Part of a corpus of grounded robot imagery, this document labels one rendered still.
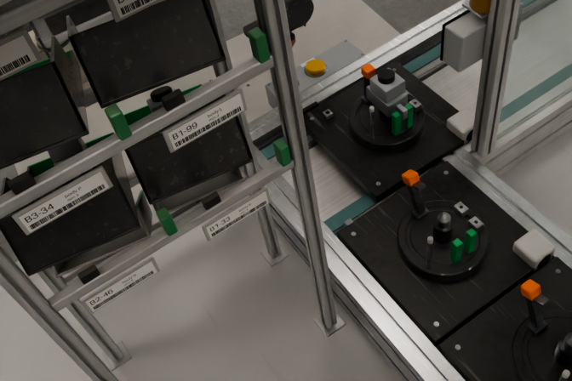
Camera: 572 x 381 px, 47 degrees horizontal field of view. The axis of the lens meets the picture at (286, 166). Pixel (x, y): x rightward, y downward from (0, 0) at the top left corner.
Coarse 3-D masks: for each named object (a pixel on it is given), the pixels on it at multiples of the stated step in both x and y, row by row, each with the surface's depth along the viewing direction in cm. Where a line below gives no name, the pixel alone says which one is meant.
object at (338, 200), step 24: (432, 48) 137; (432, 72) 138; (456, 72) 137; (480, 72) 136; (456, 96) 132; (528, 120) 121; (552, 120) 124; (312, 144) 130; (504, 144) 118; (528, 144) 124; (312, 168) 126; (336, 168) 125; (432, 168) 119; (504, 168) 125; (336, 192) 122; (360, 192) 121; (336, 216) 115; (360, 216) 115
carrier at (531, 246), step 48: (432, 192) 112; (480, 192) 111; (384, 240) 108; (432, 240) 95; (480, 240) 103; (528, 240) 102; (384, 288) 104; (432, 288) 101; (480, 288) 100; (432, 336) 97
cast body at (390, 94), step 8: (384, 72) 114; (392, 72) 114; (376, 80) 114; (384, 80) 113; (392, 80) 113; (400, 80) 114; (368, 88) 118; (376, 88) 115; (384, 88) 113; (392, 88) 113; (400, 88) 114; (368, 96) 119; (376, 96) 116; (384, 96) 114; (392, 96) 114; (400, 96) 115; (376, 104) 118; (384, 104) 115; (392, 104) 115; (400, 104) 116; (384, 112) 117; (392, 112) 116; (400, 112) 115
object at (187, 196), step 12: (240, 168) 92; (216, 180) 103; (228, 180) 96; (240, 180) 92; (180, 192) 107; (192, 192) 100; (204, 192) 93; (156, 204) 91; (168, 204) 97; (180, 204) 90
